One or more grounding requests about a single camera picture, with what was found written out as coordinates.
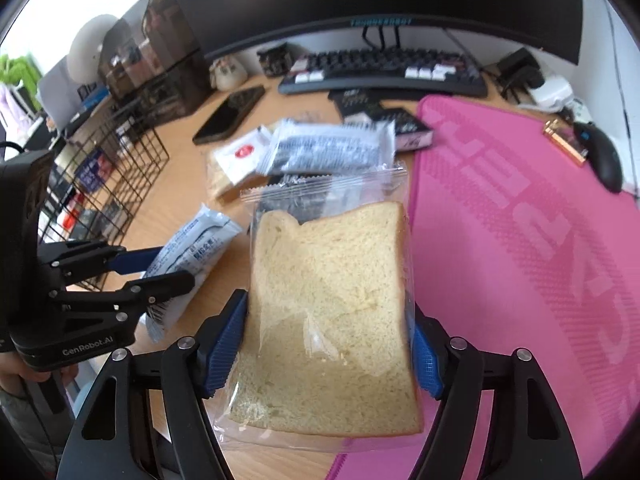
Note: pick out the gold metallic case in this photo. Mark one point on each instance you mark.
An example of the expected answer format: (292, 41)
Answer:
(565, 142)

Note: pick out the bagged bread with red label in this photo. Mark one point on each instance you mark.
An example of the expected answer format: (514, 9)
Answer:
(242, 152)

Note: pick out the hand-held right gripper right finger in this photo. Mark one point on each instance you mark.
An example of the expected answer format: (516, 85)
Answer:
(425, 360)

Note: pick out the black and pink box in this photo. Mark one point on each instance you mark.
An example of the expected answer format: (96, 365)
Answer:
(407, 130)

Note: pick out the white cat figurine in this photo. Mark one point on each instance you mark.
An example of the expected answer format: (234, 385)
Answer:
(227, 72)

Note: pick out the black smartphone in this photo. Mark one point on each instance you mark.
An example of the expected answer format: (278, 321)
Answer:
(227, 115)

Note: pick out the white power strip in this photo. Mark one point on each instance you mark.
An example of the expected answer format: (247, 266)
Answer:
(550, 92)

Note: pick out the white blue snack packet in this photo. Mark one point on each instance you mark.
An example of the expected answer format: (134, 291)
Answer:
(200, 245)

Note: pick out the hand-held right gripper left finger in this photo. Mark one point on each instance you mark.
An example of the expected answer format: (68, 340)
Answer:
(227, 345)

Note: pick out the black computer mouse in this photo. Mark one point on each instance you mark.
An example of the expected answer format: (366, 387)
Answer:
(602, 155)

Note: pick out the bread slice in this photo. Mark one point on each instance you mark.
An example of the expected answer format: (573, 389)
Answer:
(330, 310)

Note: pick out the white round lamp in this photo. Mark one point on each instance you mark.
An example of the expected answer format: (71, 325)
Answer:
(90, 50)

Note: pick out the white grey snack packet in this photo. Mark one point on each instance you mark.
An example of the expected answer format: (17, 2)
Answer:
(325, 147)

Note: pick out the black power adapter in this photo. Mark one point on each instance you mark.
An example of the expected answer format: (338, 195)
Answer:
(520, 70)

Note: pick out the person's left hand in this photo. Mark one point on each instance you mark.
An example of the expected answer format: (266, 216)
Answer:
(12, 375)

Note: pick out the dark glass jar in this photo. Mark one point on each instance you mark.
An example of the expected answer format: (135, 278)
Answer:
(274, 60)

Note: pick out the pink mouse mat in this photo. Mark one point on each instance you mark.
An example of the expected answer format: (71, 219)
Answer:
(500, 260)

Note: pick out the dark mechanical keyboard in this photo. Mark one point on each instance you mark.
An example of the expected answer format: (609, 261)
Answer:
(380, 67)

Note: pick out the black printed packet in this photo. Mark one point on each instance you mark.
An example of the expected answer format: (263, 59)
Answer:
(352, 102)

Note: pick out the dark drawer organiser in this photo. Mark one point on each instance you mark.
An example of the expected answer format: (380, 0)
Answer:
(160, 60)

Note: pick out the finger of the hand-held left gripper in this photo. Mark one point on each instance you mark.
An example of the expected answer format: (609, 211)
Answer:
(135, 261)
(165, 285)

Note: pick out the green plant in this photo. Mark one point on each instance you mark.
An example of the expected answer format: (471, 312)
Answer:
(15, 70)

